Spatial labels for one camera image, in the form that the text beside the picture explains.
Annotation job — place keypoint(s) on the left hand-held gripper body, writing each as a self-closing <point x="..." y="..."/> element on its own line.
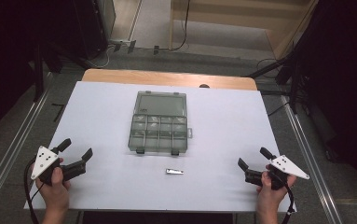
<point x="44" y="161"/>

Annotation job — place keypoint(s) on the white table board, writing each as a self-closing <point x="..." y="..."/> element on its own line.
<point x="104" y="124"/>

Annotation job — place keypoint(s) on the black metal stand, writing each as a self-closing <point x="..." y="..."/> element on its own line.
<point x="38" y="71"/>

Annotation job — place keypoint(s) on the person's left hand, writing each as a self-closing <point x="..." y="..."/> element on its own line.
<point x="56" y="194"/>

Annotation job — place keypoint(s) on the silver nail clipper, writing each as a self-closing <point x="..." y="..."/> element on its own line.
<point x="174" y="171"/>

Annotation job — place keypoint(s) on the power strip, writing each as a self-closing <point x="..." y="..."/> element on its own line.
<point x="121" y="44"/>

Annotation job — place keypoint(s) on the aluminium floor rail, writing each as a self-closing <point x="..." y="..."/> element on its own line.
<point x="313" y="155"/>
<point x="11" y="149"/>

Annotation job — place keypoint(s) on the black tripod stand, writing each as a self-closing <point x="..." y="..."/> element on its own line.
<point x="286" y="67"/>

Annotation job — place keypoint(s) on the light wooden furniture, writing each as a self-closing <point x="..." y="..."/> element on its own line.
<point x="244" y="18"/>

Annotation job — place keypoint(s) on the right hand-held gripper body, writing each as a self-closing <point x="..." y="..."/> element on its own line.
<point x="286" y="166"/>

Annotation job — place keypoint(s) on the person's right hand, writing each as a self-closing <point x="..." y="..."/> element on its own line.
<point x="269" y="197"/>

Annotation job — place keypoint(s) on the clear plastic organiser box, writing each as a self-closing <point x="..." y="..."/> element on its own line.
<point x="159" y="124"/>

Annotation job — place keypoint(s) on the wooden table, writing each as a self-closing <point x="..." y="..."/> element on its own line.
<point x="167" y="77"/>

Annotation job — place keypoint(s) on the dark curtain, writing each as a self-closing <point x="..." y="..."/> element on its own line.
<point x="344" y="77"/>

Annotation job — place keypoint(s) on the black tape mark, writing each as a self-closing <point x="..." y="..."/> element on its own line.
<point x="58" y="110"/>

